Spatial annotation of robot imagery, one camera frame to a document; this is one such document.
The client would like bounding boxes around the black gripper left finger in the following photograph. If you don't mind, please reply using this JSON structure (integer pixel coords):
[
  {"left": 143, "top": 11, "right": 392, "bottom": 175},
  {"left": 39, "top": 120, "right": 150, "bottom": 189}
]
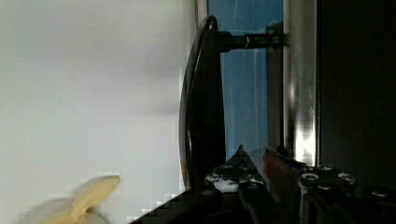
[{"left": 204, "top": 145, "right": 274, "bottom": 224}]

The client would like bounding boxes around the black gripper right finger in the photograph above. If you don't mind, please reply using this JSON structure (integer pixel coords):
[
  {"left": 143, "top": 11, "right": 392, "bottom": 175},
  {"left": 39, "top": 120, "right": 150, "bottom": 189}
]
[{"left": 262, "top": 147, "right": 358, "bottom": 224}]

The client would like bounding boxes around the black toaster oven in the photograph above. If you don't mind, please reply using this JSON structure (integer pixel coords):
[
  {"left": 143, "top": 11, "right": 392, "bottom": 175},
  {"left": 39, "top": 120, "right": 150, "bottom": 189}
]
[{"left": 283, "top": 0, "right": 396, "bottom": 189}]

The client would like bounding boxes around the peeled toy banana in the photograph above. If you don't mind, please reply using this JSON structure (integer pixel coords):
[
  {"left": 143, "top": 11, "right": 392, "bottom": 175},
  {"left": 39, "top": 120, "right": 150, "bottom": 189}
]
[{"left": 40, "top": 175, "right": 120, "bottom": 224}]

